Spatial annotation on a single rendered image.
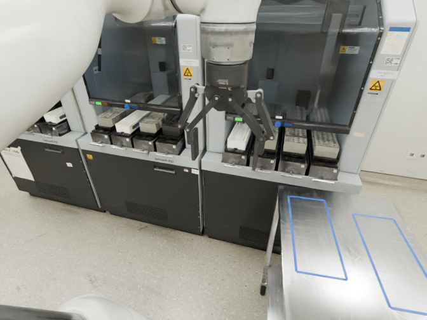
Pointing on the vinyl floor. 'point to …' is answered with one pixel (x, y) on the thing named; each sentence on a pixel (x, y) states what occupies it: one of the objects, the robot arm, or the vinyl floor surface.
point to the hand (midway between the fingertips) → (223, 157)
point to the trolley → (343, 259)
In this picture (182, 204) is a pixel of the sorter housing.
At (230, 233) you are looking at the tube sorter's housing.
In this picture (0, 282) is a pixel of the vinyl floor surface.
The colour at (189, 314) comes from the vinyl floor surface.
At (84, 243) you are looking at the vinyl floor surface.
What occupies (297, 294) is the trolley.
